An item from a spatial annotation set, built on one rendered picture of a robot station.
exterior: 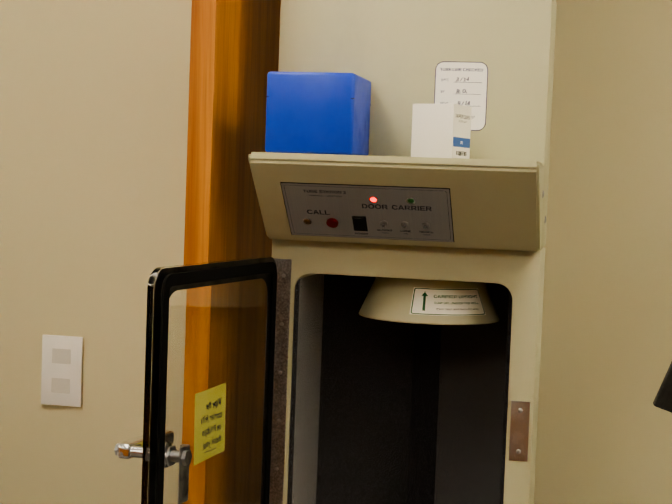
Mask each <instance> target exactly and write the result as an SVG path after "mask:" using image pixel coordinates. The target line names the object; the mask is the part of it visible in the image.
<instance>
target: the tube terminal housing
mask: <svg viewBox="0 0 672 504"><path fill-rule="evenodd" d="M556 10H557V3H556V0H281V8H280V37H279V66H278V72H334V73H354V74H356V75H358V76H360V77H363V78H365V79H367V80H369V81H370V82H371V101H370V104H371V105H370V127H369V152H368V156H397V157H411V136H412V112H413V104H434V83H435V61H475V62H489V71H488V93H487V116H486V131H471V134H470V158H469V159H491V160H522V161H538V162H540V163H542V165H543V166H545V170H544V198H543V213H542V235H541V249H538V251H537V252H535V251H513V250H492V249H471V248H450V247H428V246H407V245H386V244H365V243H343V242H322V241H301V240H280V239H272V258H276V259H292V264H291V292H290V321H289V349H288V377H287V405H286V433H285V461H284V489H283V504H287V494H288V467H289V439H290V411H291V383H292V355H293V327H294V299H295V286H296V283H297V281H298V280H299V279H300V278H303V277H307V276H311V275H315V274H330V275H349V276H368V277H387V278H406V279H425V280H444V281H463V282H482V283H497V284H501V285H503V286H505V287H506V288H507V289H508V290H509V291H510V293H511V295H512V321H511V344H510V366H509V388H508V410H507V433H506V455H505V477H504V499H503V504H534V487H535V465H536V443H537V422H538V400H539V378H540V357H541V335H542V314H543V292H544V270H545V249H546V248H545V247H544V246H545V245H546V226H547V204H548V183H549V161H550V140H551V118H552V96H553V75H554V53H555V31H556ZM511 400H513V401H527V402H530V422H529V444H528V462H525V461H513V460H509V440H510V418H511Z"/></svg>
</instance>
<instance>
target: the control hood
mask: <svg viewBox="0 0 672 504"><path fill-rule="evenodd" d="M248 160H249V164H250V169H251V173H252V177H253V181H254V185H255V189H256V194H257V198H258V202H259V206H260V210H261V214H262V219H263V223H264V227H265V231H266V235H267V236H268V237H269V239H280V240H301V241H322V242H343V243H365V244H386V245H407V246H428V247H450V248H471V249H492V250H513V251H535V252H537V251H538V249H541V235H542V213H543V198H544V170H545V166H543V165H542V163H540V162H538V161H522V160H491V159H460V158H429V157H397V156H366V155H335V154H304V153H272V152H251V154H249V156H248ZM280 182H295V183H322V184H349V185H376V186H402V187H429V188H450V195H451V207H452V219H453V232H454V242H436V241H414V240H392V239H371V238H349V237H327V236H306V235H291V230H290V226H289V221H288V217H287V212H286V207H285V203H284V198H283V194H282V189H281V185H280Z"/></svg>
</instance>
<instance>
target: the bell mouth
mask: <svg viewBox="0 0 672 504"><path fill-rule="evenodd" d="M359 315H361V316H363V317H366V318H370V319H375V320H382V321H390V322H400V323H412V324H430V325H480V324H491V323H496V322H498V321H499V320H500V318H499V316H498V313H497V310H496V308H495V305H494V303H493V300H492V298H491V295H490V293H489V290H488V287H487V285H486V283H482V282H463V281H444V280H425V279H406V278H387V277H376V278H375V280H374V282H373V284H372V286H371V288H370V290H369V292H368V294H367V296H366V299H365V301H364V303H363V305H362V307H361V309H360V311H359Z"/></svg>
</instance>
